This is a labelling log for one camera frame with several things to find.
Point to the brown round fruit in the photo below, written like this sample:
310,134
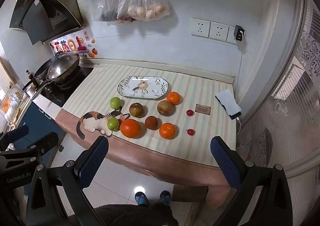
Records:
136,110

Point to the white wall socket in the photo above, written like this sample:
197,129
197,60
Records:
200,27
230,39
218,31

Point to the small orange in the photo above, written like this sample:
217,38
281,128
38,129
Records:
173,97

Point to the blue kitchen cabinet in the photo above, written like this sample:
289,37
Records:
32,120

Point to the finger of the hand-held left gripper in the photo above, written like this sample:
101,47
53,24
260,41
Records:
15,132
45,140

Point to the person's blue slipper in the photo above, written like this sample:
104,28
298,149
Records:
165,197
141,198

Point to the floral oval ceramic plate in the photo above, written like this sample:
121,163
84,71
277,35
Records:
143,87

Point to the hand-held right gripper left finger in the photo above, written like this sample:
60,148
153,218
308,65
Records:
93,162

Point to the dark sauce bottle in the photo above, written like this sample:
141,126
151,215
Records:
29,77

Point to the brown doormat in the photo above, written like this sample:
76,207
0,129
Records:
190,193

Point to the colourful wall stickers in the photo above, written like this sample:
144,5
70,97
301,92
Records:
72,45

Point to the large orange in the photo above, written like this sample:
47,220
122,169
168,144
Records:
130,128

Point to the black glass cooktop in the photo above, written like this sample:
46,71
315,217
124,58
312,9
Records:
72,85

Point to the person's right blue slipper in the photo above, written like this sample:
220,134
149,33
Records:
165,197

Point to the patterned glass door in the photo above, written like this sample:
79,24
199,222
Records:
300,90

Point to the black charger plug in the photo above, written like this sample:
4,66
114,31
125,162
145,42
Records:
238,32

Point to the black range hood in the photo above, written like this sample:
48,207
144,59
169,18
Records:
37,15

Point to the small reddish brown fruit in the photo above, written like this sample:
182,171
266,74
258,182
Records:
151,122

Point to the large brownish green fruit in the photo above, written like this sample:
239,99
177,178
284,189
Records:
165,107

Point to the steel wok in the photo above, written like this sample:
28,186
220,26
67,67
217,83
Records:
63,64

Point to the brown tablecloth label tag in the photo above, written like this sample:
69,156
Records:
203,109

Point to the green apple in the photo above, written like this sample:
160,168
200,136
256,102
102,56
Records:
113,123
115,103

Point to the person's left blue slipper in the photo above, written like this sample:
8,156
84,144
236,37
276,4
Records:
141,198

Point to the pile of pale eggs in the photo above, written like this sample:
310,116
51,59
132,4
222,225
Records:
146,12

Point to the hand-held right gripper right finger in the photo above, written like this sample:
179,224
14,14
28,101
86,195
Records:
225,162

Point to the person's dark garment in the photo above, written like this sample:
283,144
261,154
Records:
132,216

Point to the red cherry tomato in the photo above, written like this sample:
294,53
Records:
190,131
190,112

